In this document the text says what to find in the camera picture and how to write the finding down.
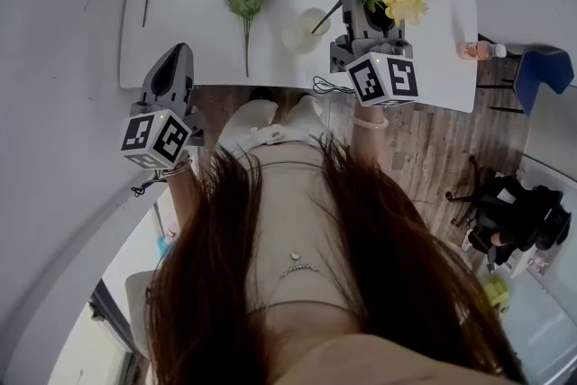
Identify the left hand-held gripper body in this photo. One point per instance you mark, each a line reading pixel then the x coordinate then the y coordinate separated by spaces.
pixel 158 137

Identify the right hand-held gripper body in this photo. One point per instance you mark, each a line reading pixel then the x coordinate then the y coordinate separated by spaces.
pixel 383 76

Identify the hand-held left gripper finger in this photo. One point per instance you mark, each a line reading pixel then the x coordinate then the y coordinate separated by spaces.
pixel 188 81
pixel 148 85

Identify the white vase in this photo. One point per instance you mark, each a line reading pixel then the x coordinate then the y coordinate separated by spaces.
pixel 302 36

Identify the purple flower bouquet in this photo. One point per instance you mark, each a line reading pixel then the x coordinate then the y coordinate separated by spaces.
pixel 248 0

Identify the person's right forearm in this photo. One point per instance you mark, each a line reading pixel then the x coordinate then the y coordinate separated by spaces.
pixel 372 144

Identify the pink bangle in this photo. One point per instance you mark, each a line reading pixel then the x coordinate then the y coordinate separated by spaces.
pixel 369 127

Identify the person's dark shoe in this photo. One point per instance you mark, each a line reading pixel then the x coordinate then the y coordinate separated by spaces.
pixel 261 94

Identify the person's white trousers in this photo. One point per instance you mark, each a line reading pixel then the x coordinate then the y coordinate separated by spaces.
pixel 257 117

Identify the pink drink bottle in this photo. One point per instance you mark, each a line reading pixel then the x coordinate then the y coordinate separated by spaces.
pixel 478 50

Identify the person's beige top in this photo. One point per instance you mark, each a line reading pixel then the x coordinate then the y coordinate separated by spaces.
pixel 288 203

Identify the black office chair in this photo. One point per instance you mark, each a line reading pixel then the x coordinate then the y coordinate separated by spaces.
pixel 464 198

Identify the blue chair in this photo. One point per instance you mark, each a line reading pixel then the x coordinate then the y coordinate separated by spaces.
pixel 541 72

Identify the yellow-green plastic seat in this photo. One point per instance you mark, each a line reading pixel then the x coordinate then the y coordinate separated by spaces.
pixel 496 290

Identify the black window frame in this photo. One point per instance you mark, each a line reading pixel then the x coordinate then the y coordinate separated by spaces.
pixel 112 320

